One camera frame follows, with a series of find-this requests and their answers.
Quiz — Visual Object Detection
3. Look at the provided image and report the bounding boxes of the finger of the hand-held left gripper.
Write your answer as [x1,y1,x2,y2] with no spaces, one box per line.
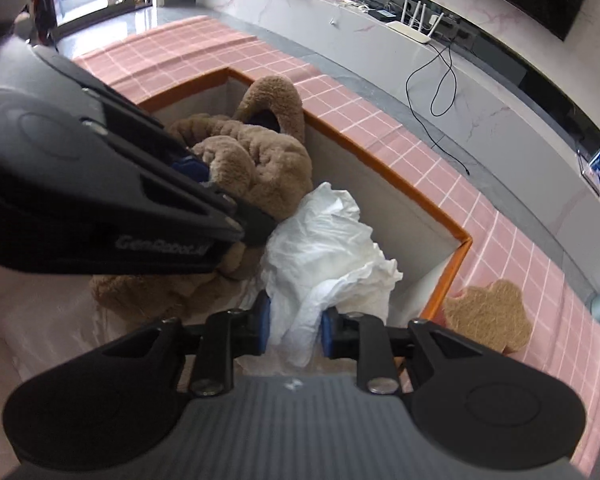
[200,184,277,249]
[32,45,210,184]

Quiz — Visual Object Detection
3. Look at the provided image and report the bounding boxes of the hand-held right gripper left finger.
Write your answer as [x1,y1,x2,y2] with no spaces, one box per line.
[105,291,273,399]

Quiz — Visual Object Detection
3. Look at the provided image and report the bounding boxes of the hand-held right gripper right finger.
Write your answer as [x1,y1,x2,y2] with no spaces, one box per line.
[321,305,486,395]

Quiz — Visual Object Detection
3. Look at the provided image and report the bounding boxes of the brown plush headband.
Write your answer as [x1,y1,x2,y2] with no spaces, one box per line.
[89,242,262,322]
[167,75,315,223]

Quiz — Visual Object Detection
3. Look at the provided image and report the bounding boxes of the white plastic bag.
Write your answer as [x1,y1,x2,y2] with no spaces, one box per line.
[259,182,404,367]

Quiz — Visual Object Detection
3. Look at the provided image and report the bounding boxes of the orange cardboard box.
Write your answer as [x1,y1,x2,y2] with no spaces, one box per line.
[0,66,475,467]

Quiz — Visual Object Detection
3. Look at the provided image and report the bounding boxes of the pink checked tablecloth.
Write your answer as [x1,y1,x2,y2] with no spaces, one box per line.
[72,14,600,477]

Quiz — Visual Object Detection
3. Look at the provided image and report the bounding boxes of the brown flower-shaped loofah pad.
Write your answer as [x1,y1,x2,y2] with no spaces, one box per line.
[444,279,534,354]

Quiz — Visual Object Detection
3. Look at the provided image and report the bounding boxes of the white router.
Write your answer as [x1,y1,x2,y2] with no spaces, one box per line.
[385,0,444,44]

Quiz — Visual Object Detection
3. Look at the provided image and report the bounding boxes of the white marble media cabinet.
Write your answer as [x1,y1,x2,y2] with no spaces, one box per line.
[195,0,600,293]

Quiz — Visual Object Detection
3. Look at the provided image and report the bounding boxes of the black cable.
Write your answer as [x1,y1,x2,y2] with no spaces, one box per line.
[404,41,474,177]

